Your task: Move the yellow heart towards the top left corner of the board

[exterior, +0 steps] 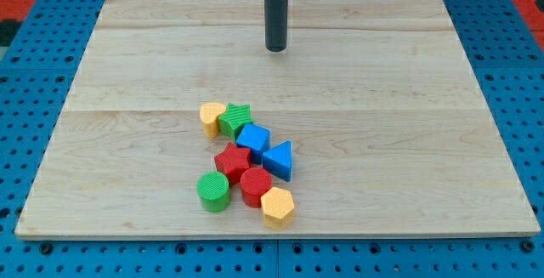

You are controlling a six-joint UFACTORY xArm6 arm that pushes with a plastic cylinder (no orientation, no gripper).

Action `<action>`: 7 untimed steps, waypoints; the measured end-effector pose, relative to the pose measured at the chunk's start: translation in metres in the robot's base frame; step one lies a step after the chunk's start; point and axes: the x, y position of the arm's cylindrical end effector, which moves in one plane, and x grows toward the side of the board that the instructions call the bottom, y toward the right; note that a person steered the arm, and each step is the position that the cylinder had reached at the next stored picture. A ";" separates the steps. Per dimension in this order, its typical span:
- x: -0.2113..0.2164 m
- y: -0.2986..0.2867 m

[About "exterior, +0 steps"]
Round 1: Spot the yellow hexagon block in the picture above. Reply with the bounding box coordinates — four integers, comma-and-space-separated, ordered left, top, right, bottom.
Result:
261, 187, 295, 230

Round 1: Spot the yellow heart block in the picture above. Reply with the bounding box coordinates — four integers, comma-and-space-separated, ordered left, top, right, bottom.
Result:
199, 102, 227, 139

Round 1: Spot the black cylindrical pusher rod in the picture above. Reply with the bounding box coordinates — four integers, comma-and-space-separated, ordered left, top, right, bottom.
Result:
264, 0, 288, 52

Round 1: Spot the light wooden board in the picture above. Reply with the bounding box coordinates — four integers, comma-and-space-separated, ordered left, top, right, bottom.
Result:
15, 0, 541, 241

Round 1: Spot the blue triangle block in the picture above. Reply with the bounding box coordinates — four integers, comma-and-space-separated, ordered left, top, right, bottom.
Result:
262, 141, 292, 182

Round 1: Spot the blue cube block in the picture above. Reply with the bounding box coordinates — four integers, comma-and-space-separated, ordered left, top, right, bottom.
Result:
235, 123, 270, 164

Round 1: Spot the red cylinder block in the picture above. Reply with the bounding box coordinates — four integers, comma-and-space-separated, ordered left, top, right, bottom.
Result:
240, 167, 272, 208

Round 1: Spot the green cylinder block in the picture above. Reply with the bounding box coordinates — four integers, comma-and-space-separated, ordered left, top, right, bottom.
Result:
196, 171, 231, 213

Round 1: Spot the red star block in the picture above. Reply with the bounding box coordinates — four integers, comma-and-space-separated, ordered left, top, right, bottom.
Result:
214, 142, 252, 187

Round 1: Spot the green star block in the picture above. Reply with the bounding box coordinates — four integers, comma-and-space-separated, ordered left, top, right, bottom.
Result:
218, 103, 253, 141

